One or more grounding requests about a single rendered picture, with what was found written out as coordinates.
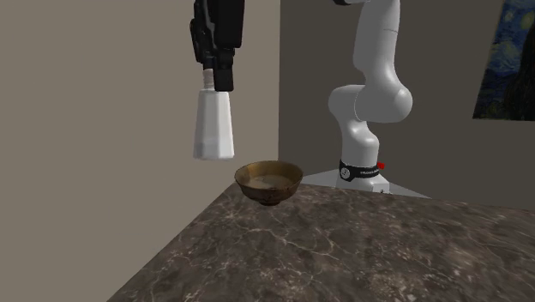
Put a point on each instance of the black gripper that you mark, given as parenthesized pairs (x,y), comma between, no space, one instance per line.
(223,21)

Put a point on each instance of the white bottle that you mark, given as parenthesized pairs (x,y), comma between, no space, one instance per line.
(213,125)

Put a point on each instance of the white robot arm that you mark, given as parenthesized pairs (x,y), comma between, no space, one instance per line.
(376,83)

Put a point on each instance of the brown bowl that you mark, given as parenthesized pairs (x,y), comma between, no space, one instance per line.
(268,180)

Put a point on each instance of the grey robot stand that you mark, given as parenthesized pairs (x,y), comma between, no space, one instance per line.
(401,190)

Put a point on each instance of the blue swirl wall painting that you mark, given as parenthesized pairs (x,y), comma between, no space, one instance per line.
(508,62)

